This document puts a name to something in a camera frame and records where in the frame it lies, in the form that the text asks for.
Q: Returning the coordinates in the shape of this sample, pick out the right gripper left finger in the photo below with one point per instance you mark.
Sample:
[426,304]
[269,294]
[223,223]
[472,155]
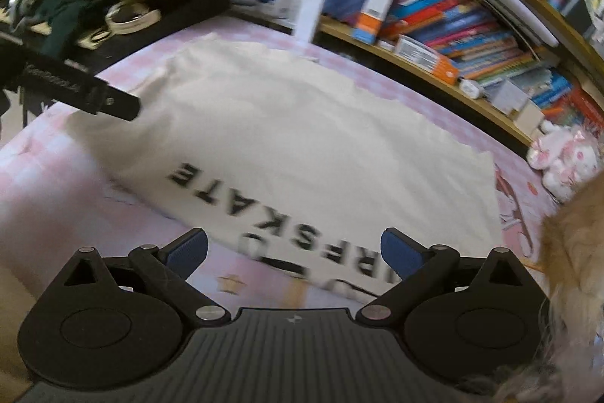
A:
[164,272]

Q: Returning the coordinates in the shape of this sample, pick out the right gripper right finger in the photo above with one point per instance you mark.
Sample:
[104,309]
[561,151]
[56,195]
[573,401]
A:
[421,271]

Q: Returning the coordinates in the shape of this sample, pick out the cream t-shirt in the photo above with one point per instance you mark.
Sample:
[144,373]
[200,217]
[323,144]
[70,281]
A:
[291,164]

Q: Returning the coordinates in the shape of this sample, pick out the grey garment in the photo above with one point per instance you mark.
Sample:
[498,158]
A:
[21,13]

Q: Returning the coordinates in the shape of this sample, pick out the dark green garment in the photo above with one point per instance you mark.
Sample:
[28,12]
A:
[68,20]

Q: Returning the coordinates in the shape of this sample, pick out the cream webbing belt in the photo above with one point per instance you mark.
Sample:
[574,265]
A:
[129,18]

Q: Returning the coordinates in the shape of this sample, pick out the pink checkered tablecloth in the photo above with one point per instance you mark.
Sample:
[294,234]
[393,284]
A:
[54,199]

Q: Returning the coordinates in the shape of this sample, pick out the orange fluffy cat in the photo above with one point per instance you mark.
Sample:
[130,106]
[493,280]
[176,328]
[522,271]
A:
[571,368]

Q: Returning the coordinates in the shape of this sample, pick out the pink white plush bunny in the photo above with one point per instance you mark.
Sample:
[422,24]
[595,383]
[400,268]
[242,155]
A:
[567,156]

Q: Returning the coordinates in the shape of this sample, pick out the small cream cube box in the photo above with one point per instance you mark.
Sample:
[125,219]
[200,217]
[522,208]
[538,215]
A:
[528,120]

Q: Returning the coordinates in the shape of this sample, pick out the white charger plug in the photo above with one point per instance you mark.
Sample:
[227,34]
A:
[471,89]

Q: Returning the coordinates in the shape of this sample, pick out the white label card box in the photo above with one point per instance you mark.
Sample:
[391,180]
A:
[509,99]

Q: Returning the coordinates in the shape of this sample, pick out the flat white orange box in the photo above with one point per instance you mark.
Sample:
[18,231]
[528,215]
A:
[428,59]

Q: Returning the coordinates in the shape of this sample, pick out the wooden bookshelf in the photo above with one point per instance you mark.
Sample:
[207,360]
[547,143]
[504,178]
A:
[472,30]

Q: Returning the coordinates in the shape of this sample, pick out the row of leaning books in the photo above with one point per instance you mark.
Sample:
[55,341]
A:
[488,43]

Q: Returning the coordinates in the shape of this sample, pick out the upright white orange box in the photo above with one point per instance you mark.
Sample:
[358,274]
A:
[370,20]

